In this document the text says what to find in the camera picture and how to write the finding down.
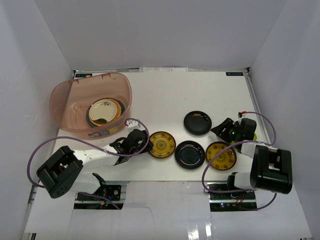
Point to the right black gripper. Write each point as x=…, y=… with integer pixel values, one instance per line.
x=228, y=124

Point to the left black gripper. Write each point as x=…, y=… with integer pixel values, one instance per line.
x=144, y=141

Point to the small black plate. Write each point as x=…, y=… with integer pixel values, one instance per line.
x=197, y=123

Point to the yellow patterned plate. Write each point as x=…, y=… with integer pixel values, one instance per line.
x=164, y=145
x=224, y=161

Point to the lime green plate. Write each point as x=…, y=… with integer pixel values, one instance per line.
x=254, y=138

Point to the dark teal glazed plate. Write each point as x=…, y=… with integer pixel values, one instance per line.
x=90, y=120

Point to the orange woven round plate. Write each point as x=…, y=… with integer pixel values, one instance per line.
x=120, y=107

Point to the glossy black plate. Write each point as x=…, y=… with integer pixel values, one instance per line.
x=189, y=155

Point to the cream plate with black motif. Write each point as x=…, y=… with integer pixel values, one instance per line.
x=104, y=110

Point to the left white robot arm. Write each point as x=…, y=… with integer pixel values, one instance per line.
x=72, y=170

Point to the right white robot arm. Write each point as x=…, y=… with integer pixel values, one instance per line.
x=271, y=168

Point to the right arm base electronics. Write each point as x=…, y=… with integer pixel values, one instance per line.
x=232, y=202

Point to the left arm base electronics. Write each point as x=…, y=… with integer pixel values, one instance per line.
x=114, y=193

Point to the pink translucent plastic bin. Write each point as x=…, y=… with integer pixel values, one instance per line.
x=71, y=100

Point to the white papers at back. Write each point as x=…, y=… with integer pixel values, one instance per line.
x=162, y=69

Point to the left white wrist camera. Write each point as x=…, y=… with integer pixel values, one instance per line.
x=132, y=124

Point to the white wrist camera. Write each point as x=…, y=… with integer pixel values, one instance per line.
x=241, y=114
x=132, y=124

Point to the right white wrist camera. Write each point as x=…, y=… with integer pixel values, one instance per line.
x=241, y=114

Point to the aluminium table frame rail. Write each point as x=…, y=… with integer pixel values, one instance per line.
x=263, y=121

